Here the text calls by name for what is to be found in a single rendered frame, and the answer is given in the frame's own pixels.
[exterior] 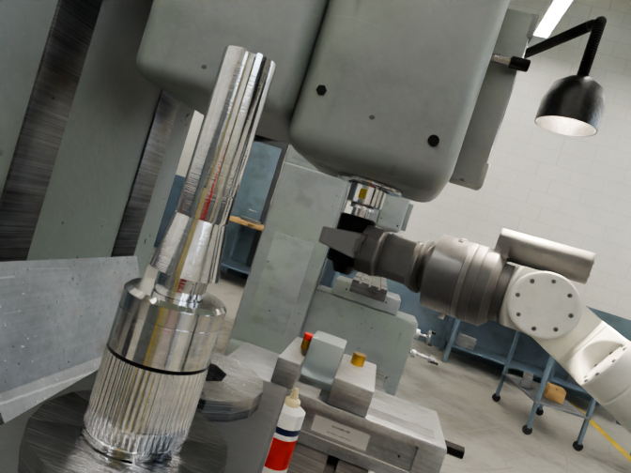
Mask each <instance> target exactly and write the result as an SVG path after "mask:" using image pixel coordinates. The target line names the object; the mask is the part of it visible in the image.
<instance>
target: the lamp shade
mask: <svg viewBox="0 0 631 473"><path fill-rule="evenodd" d="M604 112H605V90H604V88H603V87H602V86H601V85H600V84H599V83H598V82H597V81H595V80H594V79H593V78H591V77H588V76H585V75H570V76H567V77H564V78H561V79H559V80H557V81H555V82H554V83H553V84H552V86H551V87H550V88H549V89H548V90H547V92H546V93H545V95H544V96H543V97H542V99H541V102H540V105H539V108H538V111H537V114H536V117H535V119H534V123H535V124H536V125H537V126H539V127H540V128H542V129H544V130H548V131H551V132H555V133H558V134H562V135H568V136H576V137H587V136H593V135H595V134H596V133H597V132H598V129H599V126H600V123H601V120H602V118H603V115H604Z"/></svg>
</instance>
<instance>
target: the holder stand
mask: <svg viewBox="0 0 631 473"><path fill-rule="evenodd" d="M97 374H98V370H97V371H95V372H93V373H92V374H89V375H88V376H86V377H84V378H82V379H81V380H79V381H77V382H75V383H74V384H72V385H70V386H69V387H67V388H65V389H63V390H61V391H59V392H57V393H56V394H55V395H53V396H52V397H50V398H48V399H46V400H45V401H43V402H41V403H39V404H37V405H35V406H34V407H32V408H30V409H28V410H27V411H25V412H23V413H22V414H21V415H19V416H17V417H16V418H14V419H12V420H10V421H8V422H6V423H4V424H3V425H1V426H0V473H262V470H263V467H264V465H265V462H266V460H267V457H268V452H269V449H270V446H271V443H272V442H271V441H272V440H273V439H272V438H273V436H274V433H275V430H276V426H277V423H278V420H279V418H280V415H281V412H282V409H283V406H284V403H285V397H286V394H287V389H286V388H285V387H282V386H279V385H276V384H273V383H270V382H268V381H265V380H262V379H261V378H260V377H259V376H258V375H257V374H256V373H255V371H254V370H252V369H251V368H249V367H247V366H246V365H244V364H243V363H241V362H240V361H238V360H236V359H232V358H230V357H228V356H226V355H224V354H221V353H219V352H216V351H214V353H213V356H212V360H211V363H210V364H209V368H208V374H207V377H206V380H205V383H204V386H203V389H202V392H201V395H200V398H199V401H198V405H197V407H196V410H195V413H194V416H193V419H192V425H191V428H190V431H189V433H188V436H187V440H186V443H185V445H184V447H183V449H182V450H181V451H179V452H178V453H176V454H175V455H172V456H170V457H168V458H165V459H161V460H157V461H131V460H125V459H121V458H117V457H114V456H112V455H109V454H107V453H104V452H102V451H100V450H98V449H96V448H95V447H94V446H92V445H91V444H90V443H89V442H88V441H87V439H86V438H85V436H84V434H83V431H82V423H83V420H84V417H85V411H86V409H87V405H88V402H89V399H90V396H91V392H92V389H93V387H94V383H95V380H96V377H97Z"/></svg>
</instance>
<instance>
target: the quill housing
mask: <svg viewBox="0 0 631 473"><path fill-rule="evenodd" d="M509 2H510V0H329V3H328V5H327V8H326V11H325V15H324V18H323V21H322V24H321V26H320V29H319V33H318V36H317V39H316V42H315V47H314V50H313V53H312V56H311V59H310V62H309V66H308V69H307V71H306V74H305V77H304V81H303V84H302V87H301V90H300V94H299V98H298V101H297V104H296V107H295V110H294V114H293V116H292V119H291V122H290V125H289V132H288V134H289V140H290V143H291V144H292V145H293V147H294V149H295V150H296V151H297V152H298V153H299V154H301V155H302V156H303V157H304V158H305V159H306V160H308V161H309V162H310V163H311V164H312V165H314V167H315V168H316V169H317V170H319V171H320V172H321V173H323V174H325V175H330V176H334V177H337V174H338V172H345V173H350V174H353V175H360V176H364V177H367V178H370V179H374V180H376V181H379V182H382V183H384V184H387V185H390V186H392V187H395V188H397V189H398V190H400V191H402V192H403V194H402V196H401V197H403V198H406V199H409V200H411V201H415V202H420V203H426V202H430V201H432V200H434V199H436V198H437V197H438V196H439V195H440V193H441V192H442V190H443V189H444V187H445V186H446V184H447V183H448V181H449V180H450V178H451V176H452V174H453V172H454V167H455V164H456V161H457V158H458V155H459V152H460V149H461V146H462V144H463V141H464V138H465V135H466V132H467V129H468V126H469V122H470V119H471V116H472V113H473V110H474V107H475V104H476V101H477V99H478V96H479V93H480V90H481V87H482V84H483V81H484V77H485V73H486V70H487V67H488V64H489V61H490V58H491V55H492V53H493V50H494V47H495V44H496V41H497V38H498V35H499V32H500V28H501V25H502V22H503V19H504V16H505V13H506V10H507V8H508V5H509ZM337 178H338V177H337Z"/></svg>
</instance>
